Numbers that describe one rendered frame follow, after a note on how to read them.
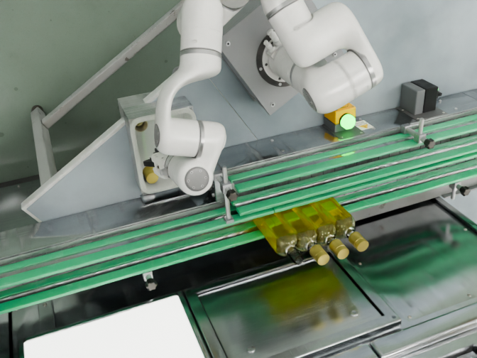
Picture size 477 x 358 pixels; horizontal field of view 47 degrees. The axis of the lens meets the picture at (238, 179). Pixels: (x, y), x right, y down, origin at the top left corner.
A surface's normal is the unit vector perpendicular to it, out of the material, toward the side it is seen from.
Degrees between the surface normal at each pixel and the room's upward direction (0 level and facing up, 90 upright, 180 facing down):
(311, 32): 40
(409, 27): 0
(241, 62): 4
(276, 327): 90
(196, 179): 15
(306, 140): 90
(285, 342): 90
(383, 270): 90
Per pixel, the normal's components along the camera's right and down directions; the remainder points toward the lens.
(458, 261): -0.07, -0.86
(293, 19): -0.05, 0.15
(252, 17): 0.29, 0.44
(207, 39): 0.35, -0.03
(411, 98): -0.93, 0.24
